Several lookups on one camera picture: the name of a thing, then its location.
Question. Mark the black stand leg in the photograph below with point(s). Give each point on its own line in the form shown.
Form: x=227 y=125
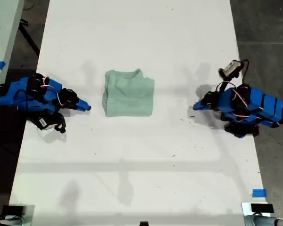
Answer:
x=29 y=38

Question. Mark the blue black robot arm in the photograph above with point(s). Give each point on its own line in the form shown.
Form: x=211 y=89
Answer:
x=11 y=96
x=268 y=106

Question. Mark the small black box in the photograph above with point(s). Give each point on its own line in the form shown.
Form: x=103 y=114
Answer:
x=261 y=208
x=13 y=210

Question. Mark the black camera stalk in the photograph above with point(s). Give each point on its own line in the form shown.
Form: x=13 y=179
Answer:
x=56 y=115
x=222 y=83

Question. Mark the pale green t-shirt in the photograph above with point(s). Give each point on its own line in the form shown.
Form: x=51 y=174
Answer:
x=129 y=99

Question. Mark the silver metal plate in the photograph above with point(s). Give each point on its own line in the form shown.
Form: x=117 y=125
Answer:
x=245 y=208

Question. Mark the black camera box white label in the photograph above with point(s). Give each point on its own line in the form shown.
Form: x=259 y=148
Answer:
x=44 y=123

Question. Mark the white side table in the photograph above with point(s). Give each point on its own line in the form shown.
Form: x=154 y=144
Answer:
x=2 y=28

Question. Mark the grey black camera box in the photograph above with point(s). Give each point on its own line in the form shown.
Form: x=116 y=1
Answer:
x=231 y=67

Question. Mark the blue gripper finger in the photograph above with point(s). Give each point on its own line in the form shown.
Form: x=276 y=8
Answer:
x=84 y=108
x=199 y=103
x=200 y=107
x=82 y=102

